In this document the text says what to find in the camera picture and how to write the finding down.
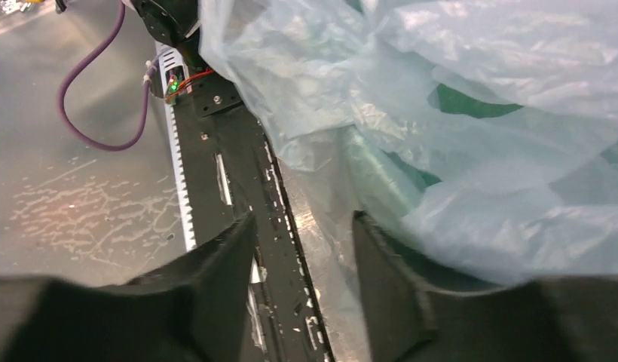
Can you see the translucent blue trash bag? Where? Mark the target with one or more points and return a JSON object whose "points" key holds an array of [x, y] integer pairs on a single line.
{"points": [[290, 61]]}

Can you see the green trash bin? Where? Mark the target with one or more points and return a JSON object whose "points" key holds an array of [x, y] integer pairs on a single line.
{"points": [[498, 124]]}

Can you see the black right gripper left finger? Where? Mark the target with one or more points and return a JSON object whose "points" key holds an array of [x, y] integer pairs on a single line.
{"points": [[190, 309]]}

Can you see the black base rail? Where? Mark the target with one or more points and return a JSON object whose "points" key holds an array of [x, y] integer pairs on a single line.
{"points": [[230, 170]]}

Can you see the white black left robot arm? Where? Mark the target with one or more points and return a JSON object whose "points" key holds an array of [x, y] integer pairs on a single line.
{"points": [[175, 23]]}

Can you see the white cable duct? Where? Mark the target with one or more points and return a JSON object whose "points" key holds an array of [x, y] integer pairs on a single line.
{"points": [[168, 60]]}

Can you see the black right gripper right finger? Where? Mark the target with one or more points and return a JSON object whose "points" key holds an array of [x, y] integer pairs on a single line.
{"points": [[418, 310]]}

